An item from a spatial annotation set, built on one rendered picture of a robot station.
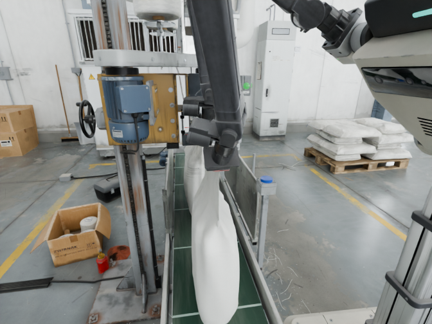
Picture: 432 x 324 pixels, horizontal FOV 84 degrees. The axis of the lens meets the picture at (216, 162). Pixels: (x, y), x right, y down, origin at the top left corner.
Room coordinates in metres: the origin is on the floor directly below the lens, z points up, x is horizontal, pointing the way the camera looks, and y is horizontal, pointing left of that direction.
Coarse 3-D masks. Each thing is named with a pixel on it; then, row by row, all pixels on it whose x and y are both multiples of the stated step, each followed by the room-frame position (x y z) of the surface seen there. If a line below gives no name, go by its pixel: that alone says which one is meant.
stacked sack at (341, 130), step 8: (328, 128) 3.36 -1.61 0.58; (336, 128) 3.23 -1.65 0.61; (344, 128) 3.20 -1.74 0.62; (352, 128) 3.21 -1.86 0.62; (360, 128) 3.24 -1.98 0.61; (368, 128) 3.26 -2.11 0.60; (336, 136) 3.14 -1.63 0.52; (344, 136) 3.07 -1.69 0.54; (352, 136) 3.09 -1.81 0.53; (360, 136) 3.11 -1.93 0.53; (368, 136) 3.13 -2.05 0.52; (376, 136) 3.15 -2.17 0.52
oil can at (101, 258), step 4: (100, 252) 1.35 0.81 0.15; (100, 256) 1.30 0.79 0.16; (104, 256) 1.34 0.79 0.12; (96, 260) 1.32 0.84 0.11; (100, 260) 1.31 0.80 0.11; (104, 260) 1.32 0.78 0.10; (100, 264) 1.31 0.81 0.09; (104, 264) 1.32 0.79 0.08; (108, 264) 1.35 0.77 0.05; (100, 268) 1.31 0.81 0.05; (104, 268) 1.31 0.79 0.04; (108, 268) 1.34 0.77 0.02; (100, 272) 1.31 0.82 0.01
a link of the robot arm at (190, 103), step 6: (210, 90) 0.86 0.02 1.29; (186, 96) 0.93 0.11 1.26; (192, 96) 0.93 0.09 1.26; (198, 96) 0.93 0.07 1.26; (204, 96) 0.87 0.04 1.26; (210, 96) 0.87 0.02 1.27; (186, 102) 0.90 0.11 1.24; (192, 102) 0.90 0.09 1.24; (198, 102) 0.90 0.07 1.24; (204, 102) 0.88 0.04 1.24; (210, 102) 0.88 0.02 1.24; (186, 108) 0.90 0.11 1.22; (192, 108) 0.90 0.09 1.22; (186, 114) 0.91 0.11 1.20; (192, 114) 0.90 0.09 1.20; (198, 114) 0.94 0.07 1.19
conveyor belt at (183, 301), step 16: (176, 160) 2.59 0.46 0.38; (176, 176) 2.14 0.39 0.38; (176, 192) 1.81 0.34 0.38; (176, 208) 1.56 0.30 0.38; (176, 224) 1.36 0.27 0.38; (176, 240) 1.19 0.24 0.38; (176, 256) 1.06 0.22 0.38; (240, 256) 1.06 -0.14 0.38; (176, 272) 0.95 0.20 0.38; (240, 272) 0.95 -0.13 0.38; (176, 288) 0.85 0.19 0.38; (192, 288) 0.85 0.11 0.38; (240, 288) 0.85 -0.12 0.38; (176, 304) 0.77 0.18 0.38; (192, 304) 0.77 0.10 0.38; (240, 304) 0.77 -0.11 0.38; (256, 304) 0.77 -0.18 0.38; (176, 320) 0.70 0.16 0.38; (192, 320) 0.70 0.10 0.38; (240, 320) 0.70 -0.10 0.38; (256, 320) 0.70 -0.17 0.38
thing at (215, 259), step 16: (208, 176) 0.96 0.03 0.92; (208, 192) 0.90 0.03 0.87; (192, 208) 0.95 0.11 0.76; (208, 208) 0.79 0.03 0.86; (224, 208) 0.83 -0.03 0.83; (192, 224) 0.82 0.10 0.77; (208, 224) 0.72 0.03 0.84; (224, 224) 0.71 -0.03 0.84; (192, 240) 0.80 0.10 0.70; (208, 240) 0.67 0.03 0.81; (224, 240) 0.67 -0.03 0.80; (192, 256) 0.79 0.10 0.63; (208, 256) 0.65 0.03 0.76; (224, 256) 0.66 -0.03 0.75; (192, 272) 0.88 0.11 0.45; (208, 272) 0.64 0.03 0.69; (224, 272) 0.65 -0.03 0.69; (208, 288) 0.64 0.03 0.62; (224, 288) 0.65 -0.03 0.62; (208, 304) 0.65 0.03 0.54; (224, 304) 0.64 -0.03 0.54; (208, 320) 0.65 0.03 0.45; (224, 320) 0.65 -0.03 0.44
